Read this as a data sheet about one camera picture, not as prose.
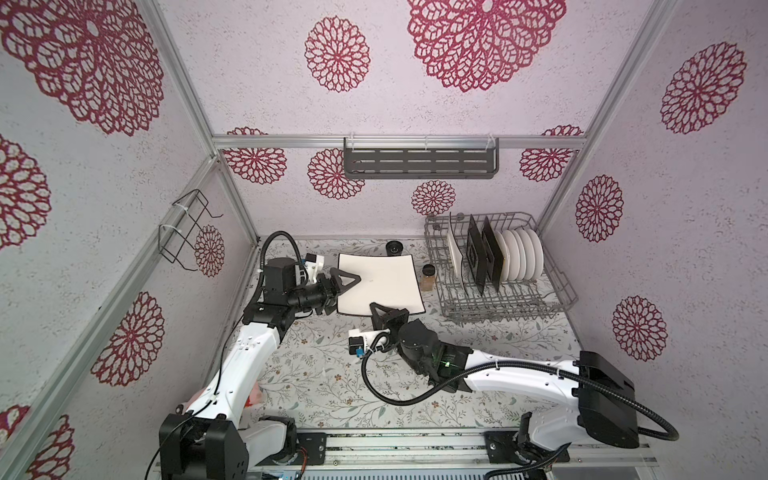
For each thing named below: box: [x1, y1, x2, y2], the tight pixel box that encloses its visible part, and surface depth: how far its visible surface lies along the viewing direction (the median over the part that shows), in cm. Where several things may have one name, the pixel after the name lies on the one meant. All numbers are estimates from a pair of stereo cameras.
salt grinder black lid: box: [385, 240, 404, 257], surface depth 105 cm
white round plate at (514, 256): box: [502, 230, 521, 281], surface depth 99 cm
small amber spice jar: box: [420, 264, 435, 292], surface depth 102 cm
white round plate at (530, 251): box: [514, 227, 535, 281], surface depth 99 cm
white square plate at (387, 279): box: [337, 253, 426, 316], surface depth 77 cm
